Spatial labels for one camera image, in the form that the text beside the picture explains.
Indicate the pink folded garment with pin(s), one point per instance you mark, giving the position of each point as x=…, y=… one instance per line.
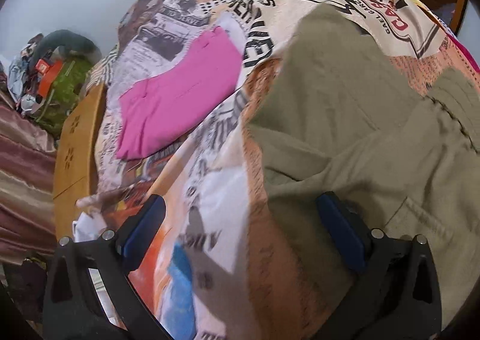
x=159, y=110

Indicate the orange box in basket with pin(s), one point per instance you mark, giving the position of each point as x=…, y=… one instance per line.
x=49, y=73

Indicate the newspaper print bed cover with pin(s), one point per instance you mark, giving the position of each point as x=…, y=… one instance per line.
x=220, y=267

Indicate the green storage basket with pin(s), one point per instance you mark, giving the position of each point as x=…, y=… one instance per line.
x=63, y=96

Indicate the olive green pants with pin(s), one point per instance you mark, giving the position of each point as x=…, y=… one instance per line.
x=339, y=117

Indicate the grey neck pillow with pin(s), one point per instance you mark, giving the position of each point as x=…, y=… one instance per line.
x=66, y=42

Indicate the wooden lap desk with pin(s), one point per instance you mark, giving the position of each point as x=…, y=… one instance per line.
x=75, y=170

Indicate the striped maroon curtain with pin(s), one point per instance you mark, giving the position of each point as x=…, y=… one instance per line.
x=27, y=174

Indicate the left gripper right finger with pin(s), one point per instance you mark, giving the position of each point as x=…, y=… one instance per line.
x=395, y=293

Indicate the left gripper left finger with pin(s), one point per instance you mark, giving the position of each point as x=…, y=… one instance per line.
x=72, y=309

